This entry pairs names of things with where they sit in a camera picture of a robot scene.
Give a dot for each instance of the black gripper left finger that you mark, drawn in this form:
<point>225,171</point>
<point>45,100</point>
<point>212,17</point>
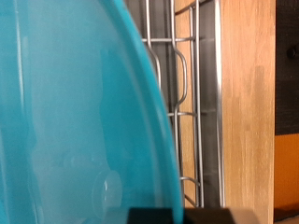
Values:
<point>149,216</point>

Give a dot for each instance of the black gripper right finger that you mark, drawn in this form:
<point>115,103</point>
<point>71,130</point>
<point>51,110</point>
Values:
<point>211,217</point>

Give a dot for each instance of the blue plastic plate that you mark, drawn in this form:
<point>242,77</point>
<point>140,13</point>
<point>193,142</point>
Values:
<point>78,109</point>

